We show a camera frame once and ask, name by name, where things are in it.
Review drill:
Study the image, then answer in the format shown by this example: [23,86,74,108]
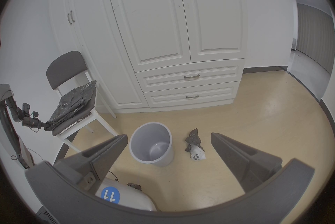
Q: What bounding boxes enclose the white wardrobe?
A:
[49,0,248,114]

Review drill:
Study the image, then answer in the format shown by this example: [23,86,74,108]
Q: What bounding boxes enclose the clear printed wrapper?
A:
[189,145,206,161]

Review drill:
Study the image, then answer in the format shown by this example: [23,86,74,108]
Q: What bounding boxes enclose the grey curtain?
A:
[297,4,335,74]

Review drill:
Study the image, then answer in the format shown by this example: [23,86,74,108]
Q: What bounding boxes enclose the black plastic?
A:
[184,129,203,153]

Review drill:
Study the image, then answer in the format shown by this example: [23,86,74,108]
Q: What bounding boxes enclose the black plastic bag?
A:
[48,81,97,131]

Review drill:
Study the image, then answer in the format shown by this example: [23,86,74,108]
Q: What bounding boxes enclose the white trash bin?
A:
[129,122,175,167]

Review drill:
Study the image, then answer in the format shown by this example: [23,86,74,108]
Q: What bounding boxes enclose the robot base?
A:
[95,177,157,212]

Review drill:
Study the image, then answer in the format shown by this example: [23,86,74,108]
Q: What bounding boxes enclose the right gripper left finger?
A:
[54,134,129,192]

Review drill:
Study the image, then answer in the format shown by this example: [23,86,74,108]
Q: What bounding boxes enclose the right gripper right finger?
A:
[211,132,283,194]

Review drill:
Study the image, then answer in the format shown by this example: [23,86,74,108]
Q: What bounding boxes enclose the white chair grey cushions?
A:
[46,51,119,153]

